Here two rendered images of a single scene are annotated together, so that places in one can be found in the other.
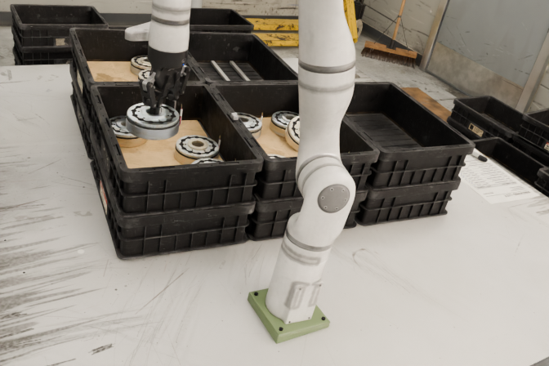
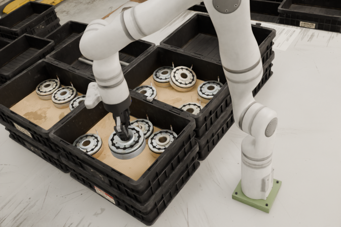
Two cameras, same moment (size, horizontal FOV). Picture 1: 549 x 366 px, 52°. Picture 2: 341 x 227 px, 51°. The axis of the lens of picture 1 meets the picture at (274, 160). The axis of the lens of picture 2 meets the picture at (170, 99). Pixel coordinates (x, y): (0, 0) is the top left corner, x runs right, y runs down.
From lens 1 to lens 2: 0.47 m
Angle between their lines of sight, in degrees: 17
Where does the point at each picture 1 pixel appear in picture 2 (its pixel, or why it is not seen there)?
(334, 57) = (254, 59)
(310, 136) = (241, 102)
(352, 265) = not seen: hidden behind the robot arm
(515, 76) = not seen: outside the picture
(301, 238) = (260, 156)
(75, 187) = (77, 197)
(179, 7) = (118, 72)
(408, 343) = (321, 164)
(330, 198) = (270, 128)
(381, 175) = not seen: hidden behind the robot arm
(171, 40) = (121, 93)
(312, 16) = (235, 44)
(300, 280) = (265, 175)
